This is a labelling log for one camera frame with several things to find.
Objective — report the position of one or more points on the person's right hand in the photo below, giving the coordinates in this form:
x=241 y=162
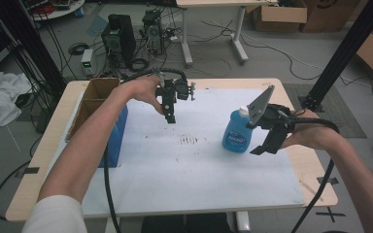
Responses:
x=311 y=136

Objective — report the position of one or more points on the round white table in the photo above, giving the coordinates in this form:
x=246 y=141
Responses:
x=61 y=13

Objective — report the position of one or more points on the black metal frame post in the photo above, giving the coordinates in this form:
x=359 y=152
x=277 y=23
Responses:
x=346 y=51

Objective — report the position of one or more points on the open computer case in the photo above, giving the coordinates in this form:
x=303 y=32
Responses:
x=152 y=30

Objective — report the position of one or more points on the blue cardboard box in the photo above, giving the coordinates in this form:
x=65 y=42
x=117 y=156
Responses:
x=116 y=136

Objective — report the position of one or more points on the tall closed cardboard box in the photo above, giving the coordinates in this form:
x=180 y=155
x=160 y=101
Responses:
x=332 y=14

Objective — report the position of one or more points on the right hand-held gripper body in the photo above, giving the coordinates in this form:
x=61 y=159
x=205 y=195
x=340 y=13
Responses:
x=273 y=118

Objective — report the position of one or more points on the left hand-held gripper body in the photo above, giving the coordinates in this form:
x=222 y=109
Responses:
x=178 y=90

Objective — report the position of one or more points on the blue liquid bottle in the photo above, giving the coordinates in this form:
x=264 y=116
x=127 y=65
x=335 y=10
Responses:
x=234 y=136

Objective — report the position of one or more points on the white bench power supply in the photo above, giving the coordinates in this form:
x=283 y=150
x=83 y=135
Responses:
x=87 y=61

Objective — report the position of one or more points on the white cloth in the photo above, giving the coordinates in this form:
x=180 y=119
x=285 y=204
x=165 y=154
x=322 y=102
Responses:
x=0 y=97

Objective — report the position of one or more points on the white sleeve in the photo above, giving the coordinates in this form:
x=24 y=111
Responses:
x=56 y=216

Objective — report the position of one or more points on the white table mat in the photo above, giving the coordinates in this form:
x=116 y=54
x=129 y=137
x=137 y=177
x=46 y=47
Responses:
x=191 y=174

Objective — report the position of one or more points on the light wooden table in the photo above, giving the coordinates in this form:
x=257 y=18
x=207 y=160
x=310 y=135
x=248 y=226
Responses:
x=223 y=83

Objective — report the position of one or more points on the black tape strip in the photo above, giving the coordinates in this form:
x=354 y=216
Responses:
x=27 y=171
x=332 y=180

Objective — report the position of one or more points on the white desk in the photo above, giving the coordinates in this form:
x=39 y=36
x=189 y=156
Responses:
x=213 y=2

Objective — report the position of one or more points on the black computer tower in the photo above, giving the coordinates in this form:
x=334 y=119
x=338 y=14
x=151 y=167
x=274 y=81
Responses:
x=119 y=39

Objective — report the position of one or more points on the person's left hand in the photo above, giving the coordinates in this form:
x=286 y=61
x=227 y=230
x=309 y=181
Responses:
x=142 y=90

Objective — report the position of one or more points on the dark floor mat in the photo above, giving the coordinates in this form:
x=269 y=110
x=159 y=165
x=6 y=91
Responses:
x=340 y=116

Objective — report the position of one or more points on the small open cardboard box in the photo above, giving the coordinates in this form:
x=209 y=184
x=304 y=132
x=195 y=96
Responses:
x=281 y=15

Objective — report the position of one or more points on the white table leg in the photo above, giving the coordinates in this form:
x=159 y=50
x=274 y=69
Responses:
x=242 y=223

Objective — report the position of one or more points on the black tape cross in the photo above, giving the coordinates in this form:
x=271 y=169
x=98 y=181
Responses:
x=330 y=214

